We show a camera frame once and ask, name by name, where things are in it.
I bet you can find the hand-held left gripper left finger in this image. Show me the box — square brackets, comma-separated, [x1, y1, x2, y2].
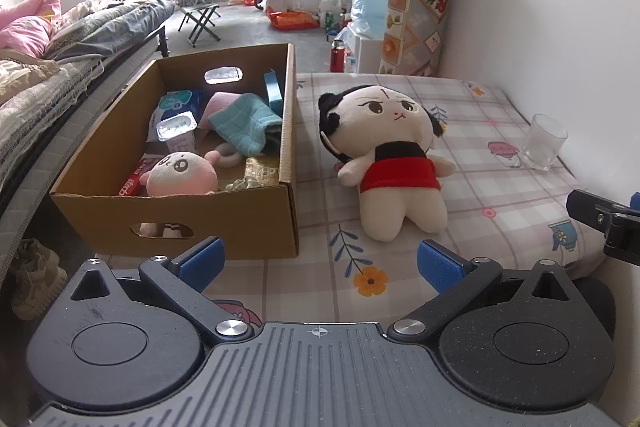
[70, 235, 253, 344]

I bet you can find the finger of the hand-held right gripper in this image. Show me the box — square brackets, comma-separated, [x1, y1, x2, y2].
[566, 189, 640, 267]

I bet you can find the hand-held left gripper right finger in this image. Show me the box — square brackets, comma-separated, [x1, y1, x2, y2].
[387, 239, 577, 343]

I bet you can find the brown cardboard box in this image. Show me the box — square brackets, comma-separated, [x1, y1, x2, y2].
[50, 43, 301, 261]

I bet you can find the pink plush toy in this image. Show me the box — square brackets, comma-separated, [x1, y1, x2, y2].
[137, 152, 220, 239]

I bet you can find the gold packet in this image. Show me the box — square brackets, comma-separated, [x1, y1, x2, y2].
[244, 154, 281, 190]

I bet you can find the plush doll with red shirt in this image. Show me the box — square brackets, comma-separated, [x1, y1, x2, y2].
[317, 84, 457, 243]

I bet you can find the pink ring toy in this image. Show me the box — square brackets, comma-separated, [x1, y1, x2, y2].
[203, 141, 246, 168]

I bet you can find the red toothpaste box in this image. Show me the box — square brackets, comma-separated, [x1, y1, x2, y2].
[118, 159, 156, 197]

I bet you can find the white yogurt cup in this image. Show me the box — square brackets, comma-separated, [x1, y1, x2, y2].
[156, 110, 197, 156]

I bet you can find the teal towel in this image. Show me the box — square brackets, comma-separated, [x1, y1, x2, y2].
[207, 93, 284, 156]

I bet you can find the teal wet wipes packet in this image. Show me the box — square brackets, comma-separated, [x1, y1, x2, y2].
[146, 89, 206, 142]

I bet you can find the light blue box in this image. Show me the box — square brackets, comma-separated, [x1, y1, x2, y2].
[263, 71, 285, 118]

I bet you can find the clear glass cup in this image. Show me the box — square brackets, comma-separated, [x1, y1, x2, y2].
[520, 113, 570, 172]

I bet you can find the beige shoe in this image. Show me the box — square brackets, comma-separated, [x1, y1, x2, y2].
[10, 239, 69, 321]

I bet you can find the red bottle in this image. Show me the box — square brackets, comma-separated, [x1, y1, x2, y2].
[329, 39, 346, 73]

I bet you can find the grey blanket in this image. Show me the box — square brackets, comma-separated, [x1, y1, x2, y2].
[47, 0, 176, 60]

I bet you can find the orange plastic bag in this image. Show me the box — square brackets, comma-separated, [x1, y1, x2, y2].
[266, 7, 320, 30]

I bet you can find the beige quilt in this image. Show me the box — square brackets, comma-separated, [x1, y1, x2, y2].
[0, 49, 62, 106]

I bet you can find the patterned folded mat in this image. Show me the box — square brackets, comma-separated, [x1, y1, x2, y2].
[378, 0, 459, 78]

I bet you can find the white plastic bag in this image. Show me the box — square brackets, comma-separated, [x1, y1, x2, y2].
[320, 0, 344, 26]

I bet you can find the pink quilt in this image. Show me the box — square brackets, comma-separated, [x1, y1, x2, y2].
[0, 0, 62, 58]

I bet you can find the metal frame bed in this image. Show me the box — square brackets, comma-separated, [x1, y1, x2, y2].
[0, 0, 177, 228]

